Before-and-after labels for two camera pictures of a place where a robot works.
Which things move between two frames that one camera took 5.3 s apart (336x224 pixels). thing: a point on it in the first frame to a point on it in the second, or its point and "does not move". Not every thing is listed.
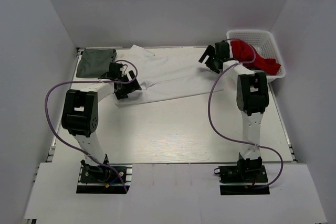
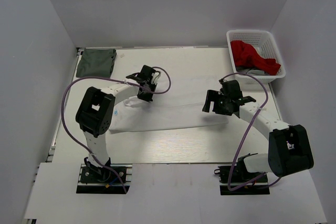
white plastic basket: (264, 43) does not move
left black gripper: (132, 86) to (146, 98)
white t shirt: (170, 74) to (137, 114)
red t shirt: (243, 52) does not move
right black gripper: (210, 51) to (212, 95)
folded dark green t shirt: (94, 62) does not move
